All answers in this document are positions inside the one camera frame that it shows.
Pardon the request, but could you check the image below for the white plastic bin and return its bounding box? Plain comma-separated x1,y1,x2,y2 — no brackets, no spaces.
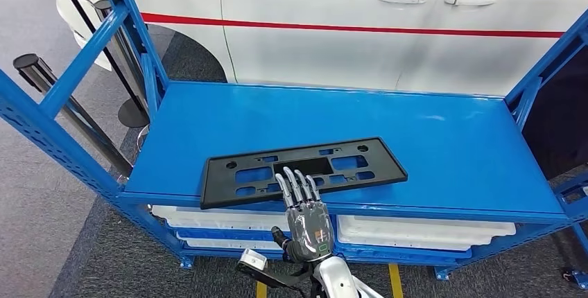
176,236,285,252
340,233,496,247
151,204,291,233
349,242,473,253
336,215,517,238

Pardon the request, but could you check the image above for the thin black pole stand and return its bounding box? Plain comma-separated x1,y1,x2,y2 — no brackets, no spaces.
47,0,151,129

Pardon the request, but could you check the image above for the blue metal shelf rack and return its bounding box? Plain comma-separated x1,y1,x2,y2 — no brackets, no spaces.
0,0,588,283

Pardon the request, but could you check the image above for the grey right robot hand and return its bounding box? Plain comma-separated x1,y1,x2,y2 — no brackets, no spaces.
270,166,336,264

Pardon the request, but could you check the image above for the white car red stripe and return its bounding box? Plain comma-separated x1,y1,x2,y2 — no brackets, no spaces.
51,0,588,98

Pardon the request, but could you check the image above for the black plastic plate bracket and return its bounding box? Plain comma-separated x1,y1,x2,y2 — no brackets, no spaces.
200,137,409,211

